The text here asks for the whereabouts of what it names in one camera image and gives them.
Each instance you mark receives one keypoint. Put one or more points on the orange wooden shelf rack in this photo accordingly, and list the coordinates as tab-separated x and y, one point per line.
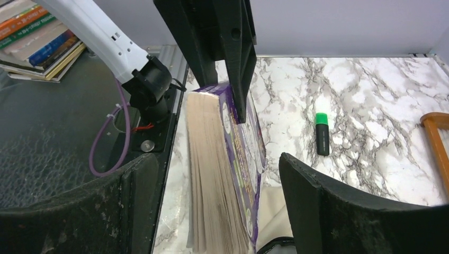
433	122

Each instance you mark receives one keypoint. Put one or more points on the green black highlighter marker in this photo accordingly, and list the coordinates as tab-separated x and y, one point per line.
322	134

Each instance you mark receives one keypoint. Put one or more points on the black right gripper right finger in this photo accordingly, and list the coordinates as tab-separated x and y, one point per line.
328	216

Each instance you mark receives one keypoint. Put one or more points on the purple treehouse book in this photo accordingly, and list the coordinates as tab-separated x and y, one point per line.
227	159

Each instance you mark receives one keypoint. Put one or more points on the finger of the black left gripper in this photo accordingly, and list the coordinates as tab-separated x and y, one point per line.
183	30
238	39

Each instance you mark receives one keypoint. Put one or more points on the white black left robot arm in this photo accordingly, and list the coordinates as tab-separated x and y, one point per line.
205	31

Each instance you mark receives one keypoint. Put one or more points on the stack of books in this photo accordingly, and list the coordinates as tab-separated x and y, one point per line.
35	45

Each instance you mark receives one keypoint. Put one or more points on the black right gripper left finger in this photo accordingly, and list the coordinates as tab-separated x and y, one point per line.
111	214

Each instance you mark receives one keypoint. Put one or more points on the cream canvas student bag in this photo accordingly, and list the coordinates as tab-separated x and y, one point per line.
274	229

